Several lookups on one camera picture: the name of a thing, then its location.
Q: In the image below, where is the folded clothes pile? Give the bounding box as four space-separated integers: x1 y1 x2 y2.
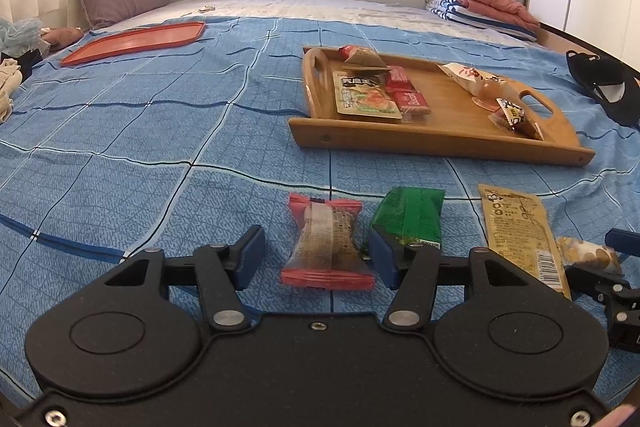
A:
430 0 542 30

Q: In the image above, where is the small yellow patterned packet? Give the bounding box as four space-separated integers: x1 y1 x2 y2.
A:
489 97 545 141

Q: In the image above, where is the clear packet of round cookies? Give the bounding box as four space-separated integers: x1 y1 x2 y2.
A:
556 236 623 278

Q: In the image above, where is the red packet with clear ends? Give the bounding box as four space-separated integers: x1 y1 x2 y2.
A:
394 89 432 124

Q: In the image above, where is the pink brown cloth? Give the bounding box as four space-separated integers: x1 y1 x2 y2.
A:
41 27 85 52

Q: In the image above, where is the white packet with orange print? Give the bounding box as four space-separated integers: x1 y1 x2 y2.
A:
437 62 511 96

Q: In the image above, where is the red plastic lid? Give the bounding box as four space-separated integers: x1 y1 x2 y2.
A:
60 21 207 68

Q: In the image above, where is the folded striped blanket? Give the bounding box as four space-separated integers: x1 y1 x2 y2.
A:
424 0 539 43

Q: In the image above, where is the pale blue fabric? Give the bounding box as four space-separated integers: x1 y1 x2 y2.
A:
0 18 45 55

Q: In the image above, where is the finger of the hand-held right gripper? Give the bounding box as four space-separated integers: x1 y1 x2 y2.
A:
604 229 640 254
569 263 632 305

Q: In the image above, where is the green snack packet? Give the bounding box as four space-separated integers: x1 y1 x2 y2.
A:
361 187 446 258

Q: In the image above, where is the dark cloth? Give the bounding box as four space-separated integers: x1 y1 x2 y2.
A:
0 49 45 78

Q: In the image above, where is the wooden bed frame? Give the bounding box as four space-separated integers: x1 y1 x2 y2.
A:
536 23 640 68

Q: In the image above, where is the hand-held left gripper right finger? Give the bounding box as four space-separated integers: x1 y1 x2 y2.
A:
368 228 546 333

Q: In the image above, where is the black cap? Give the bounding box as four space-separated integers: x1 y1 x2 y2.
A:
565 50 640 128

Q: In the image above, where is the white patterned mattress cover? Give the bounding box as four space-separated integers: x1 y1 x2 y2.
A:
92 0 538 50

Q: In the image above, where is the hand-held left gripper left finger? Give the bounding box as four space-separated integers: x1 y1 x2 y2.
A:
101 224 267 333

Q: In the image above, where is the jelly cup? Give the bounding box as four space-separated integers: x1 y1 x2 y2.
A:
472 77 507 110

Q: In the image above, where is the pink clear snack packet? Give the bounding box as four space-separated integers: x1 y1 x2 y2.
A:
280 193 376 292

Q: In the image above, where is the yellow snack packet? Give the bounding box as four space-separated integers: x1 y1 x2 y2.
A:
332 71 403 120

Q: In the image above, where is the beige cloth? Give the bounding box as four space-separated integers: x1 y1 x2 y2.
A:
0 59 23 125

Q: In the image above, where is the red peanut packet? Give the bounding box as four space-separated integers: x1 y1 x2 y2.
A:
343 47 392 74

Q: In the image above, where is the wooden tray with handles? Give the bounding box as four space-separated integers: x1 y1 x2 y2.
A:
288 46 597 168

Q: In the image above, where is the tan gold flat packet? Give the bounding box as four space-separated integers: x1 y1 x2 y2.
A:
477 183 572 300

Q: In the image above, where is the blue checked bedsheet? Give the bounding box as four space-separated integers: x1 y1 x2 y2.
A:
0 14 640 410

